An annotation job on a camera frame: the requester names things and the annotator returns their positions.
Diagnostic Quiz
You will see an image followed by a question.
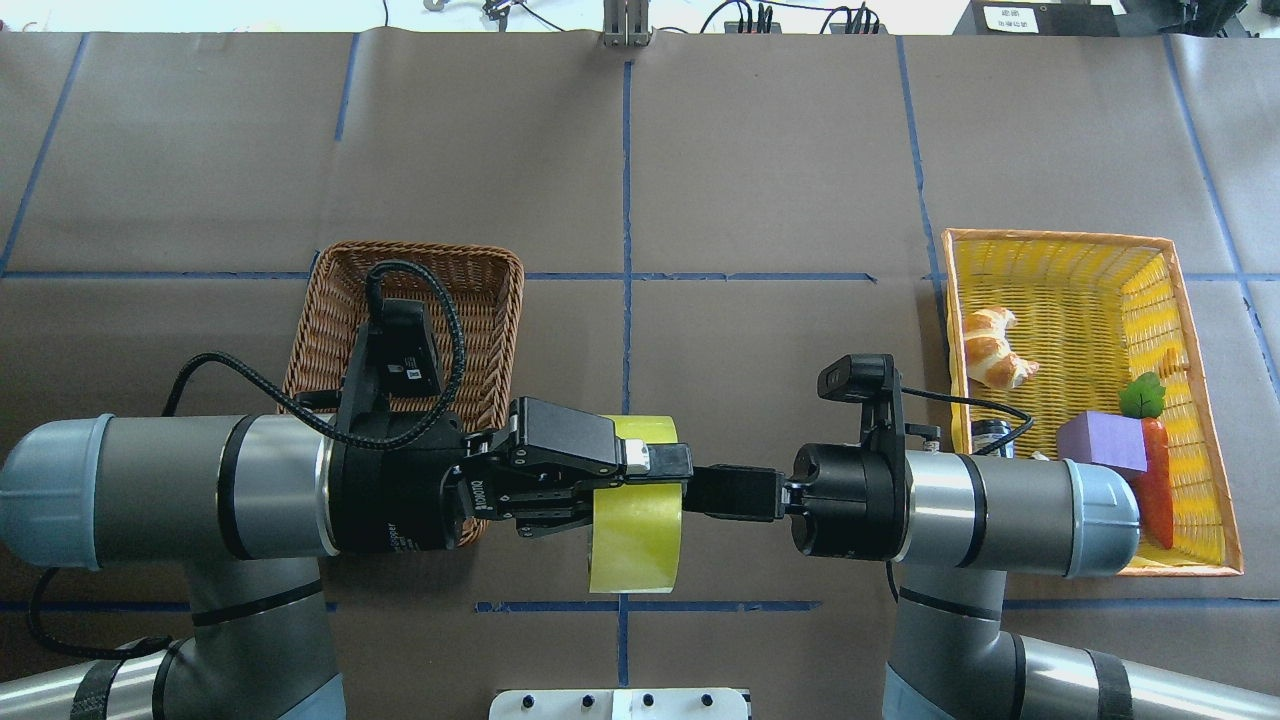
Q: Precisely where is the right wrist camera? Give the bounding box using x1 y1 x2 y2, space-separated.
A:
815 354 897 404

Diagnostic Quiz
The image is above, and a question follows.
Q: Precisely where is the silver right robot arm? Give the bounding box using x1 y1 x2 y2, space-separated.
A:
684 445 1277 719

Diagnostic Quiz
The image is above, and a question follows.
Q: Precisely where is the yellow woven plastic basket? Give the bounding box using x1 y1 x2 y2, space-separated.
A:
940 228 1245 577

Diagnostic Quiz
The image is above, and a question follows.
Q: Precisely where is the aluminium frame post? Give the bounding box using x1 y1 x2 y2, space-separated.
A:
602 0 653 47

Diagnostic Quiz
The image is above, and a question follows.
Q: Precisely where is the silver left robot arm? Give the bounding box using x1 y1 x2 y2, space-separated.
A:
3 398 694 719

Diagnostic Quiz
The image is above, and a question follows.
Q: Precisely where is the black power strip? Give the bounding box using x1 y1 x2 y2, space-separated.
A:
698 1 888 36

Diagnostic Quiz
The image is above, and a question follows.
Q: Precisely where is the purple foam cube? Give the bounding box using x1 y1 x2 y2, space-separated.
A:
1055 410 1149 480

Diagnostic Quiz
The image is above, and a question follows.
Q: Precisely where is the black box with label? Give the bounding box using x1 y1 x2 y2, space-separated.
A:
952 1 1120 37

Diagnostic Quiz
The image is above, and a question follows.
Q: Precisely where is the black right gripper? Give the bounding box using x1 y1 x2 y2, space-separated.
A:
682 442 908 561

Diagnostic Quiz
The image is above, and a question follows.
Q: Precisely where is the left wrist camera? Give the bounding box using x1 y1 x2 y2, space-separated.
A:
337 299 444 421

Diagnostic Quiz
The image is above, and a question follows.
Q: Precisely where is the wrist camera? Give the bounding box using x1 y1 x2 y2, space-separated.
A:
337 299 444 421
815 354 897 404

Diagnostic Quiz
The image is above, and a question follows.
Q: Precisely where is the toy croissant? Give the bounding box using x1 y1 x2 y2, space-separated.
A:
963 306 1041 391

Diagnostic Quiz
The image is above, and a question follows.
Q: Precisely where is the braided black camera cable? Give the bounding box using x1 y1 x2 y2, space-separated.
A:
27 259 467 661

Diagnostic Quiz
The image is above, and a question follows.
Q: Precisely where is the thin black camera cable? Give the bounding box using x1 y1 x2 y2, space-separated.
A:
895 386 1036 456

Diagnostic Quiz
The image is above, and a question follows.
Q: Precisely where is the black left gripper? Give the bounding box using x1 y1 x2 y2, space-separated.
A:
328 397 695 553

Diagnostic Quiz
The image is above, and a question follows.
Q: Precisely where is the orange toy carrot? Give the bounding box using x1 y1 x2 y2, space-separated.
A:
1117 372 1175 550

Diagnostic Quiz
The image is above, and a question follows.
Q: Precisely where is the yellow packing tape roll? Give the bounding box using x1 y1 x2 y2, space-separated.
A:
588 415 685 594

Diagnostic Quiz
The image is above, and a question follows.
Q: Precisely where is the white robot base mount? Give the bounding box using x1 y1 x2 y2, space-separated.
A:
488 687 753 719

